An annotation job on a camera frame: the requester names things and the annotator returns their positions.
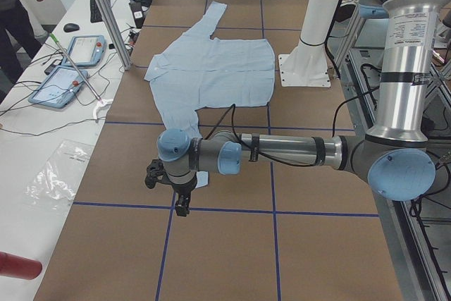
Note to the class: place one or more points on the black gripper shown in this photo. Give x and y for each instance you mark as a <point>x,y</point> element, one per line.
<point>184,189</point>

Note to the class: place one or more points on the light blue button shirt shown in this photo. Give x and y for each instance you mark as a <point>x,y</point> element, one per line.
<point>198,71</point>

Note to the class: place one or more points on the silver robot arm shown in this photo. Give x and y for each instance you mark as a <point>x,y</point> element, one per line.
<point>391,157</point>

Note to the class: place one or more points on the clear plastic bag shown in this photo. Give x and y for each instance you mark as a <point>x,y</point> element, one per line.
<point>59,179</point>

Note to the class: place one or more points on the near blue teach pendant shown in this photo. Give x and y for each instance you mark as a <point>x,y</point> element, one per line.
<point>58,88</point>

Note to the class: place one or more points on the blue teach pendant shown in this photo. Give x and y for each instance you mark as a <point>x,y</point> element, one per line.
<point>86,51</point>
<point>58,88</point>

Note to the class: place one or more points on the red cylinder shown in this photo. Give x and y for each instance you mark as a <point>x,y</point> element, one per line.
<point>19,267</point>

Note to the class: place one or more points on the far blue teach pendant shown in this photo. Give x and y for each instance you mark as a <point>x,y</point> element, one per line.
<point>86,51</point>

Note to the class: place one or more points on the black keyboard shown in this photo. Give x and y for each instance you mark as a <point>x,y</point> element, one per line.
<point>95,13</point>

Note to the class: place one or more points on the black computer mouse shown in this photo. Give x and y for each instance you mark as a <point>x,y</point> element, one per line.
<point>71,27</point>

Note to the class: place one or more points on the long grabber stick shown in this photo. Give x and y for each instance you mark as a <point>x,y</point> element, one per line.
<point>101,103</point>

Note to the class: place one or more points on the standing person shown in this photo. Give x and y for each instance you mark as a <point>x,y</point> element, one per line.
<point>15,22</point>

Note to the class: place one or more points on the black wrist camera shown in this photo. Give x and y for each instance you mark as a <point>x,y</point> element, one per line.
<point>156,173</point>

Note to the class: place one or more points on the white camera stand pillar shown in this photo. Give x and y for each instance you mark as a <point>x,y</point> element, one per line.
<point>306,65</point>

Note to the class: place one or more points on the aluminium frame post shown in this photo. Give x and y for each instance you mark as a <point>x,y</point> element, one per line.
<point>114,32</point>

